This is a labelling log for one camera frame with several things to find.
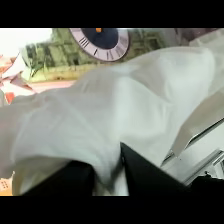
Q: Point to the white garment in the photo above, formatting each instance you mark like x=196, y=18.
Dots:
x=110, y=113

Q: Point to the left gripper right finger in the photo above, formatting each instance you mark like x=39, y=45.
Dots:
x=146, y=176

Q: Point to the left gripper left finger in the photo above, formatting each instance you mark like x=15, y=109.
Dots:
x=68, y=180

